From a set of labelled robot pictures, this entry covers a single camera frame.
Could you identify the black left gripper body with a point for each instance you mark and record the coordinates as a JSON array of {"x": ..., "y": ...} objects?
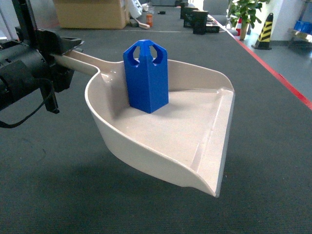
[{"x": 51, "y": 43}]

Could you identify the blue plastic part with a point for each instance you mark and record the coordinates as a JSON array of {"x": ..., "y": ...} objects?
[{"x": 146, "y": 70}]

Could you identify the beige plastic dustpan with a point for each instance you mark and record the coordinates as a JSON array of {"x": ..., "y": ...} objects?
[{"x": 184, "y": 142}]

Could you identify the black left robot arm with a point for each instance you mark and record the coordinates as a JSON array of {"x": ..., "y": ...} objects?
[{"x": 28, "y": 64}]

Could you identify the large open cardboard box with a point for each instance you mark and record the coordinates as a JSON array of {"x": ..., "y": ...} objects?
[{"x": 92, "y": 14}]

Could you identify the orange bottle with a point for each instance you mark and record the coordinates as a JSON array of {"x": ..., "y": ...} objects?
[{"x": 149, "y": 19}]

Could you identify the black stand rear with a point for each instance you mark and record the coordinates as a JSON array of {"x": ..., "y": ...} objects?
[{"x": 188, "y": 17}]

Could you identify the grey office chair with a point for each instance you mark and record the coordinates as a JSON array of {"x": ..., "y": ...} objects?
[{"x": 218, "y": 16}]

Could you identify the red white traffic cone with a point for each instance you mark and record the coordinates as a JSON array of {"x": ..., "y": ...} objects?
[{"x": 239, "y": 26}]

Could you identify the green potted plant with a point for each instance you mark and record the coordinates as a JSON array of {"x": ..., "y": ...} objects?
[{"x": 246, "y": 10}]

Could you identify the yellow black striped cone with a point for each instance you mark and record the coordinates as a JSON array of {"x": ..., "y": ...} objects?
[{"x": 263, "y": 41}]

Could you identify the beige brush with handle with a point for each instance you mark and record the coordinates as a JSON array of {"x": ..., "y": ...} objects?
[{"x": 137, "y": 23}]

